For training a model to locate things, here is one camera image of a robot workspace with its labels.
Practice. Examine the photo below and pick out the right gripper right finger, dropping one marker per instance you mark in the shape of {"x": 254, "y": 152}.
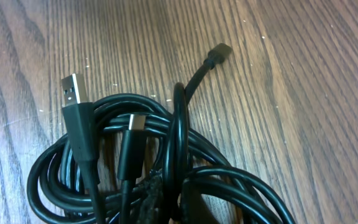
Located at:
{"x": 193, "y": 208}

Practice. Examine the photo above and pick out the black USB-A to C cable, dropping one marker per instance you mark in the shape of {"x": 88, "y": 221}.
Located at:
{"x": 62, "y": 186}

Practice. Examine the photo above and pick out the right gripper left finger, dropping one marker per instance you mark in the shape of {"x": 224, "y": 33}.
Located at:
{"x": 150, "y": 207}

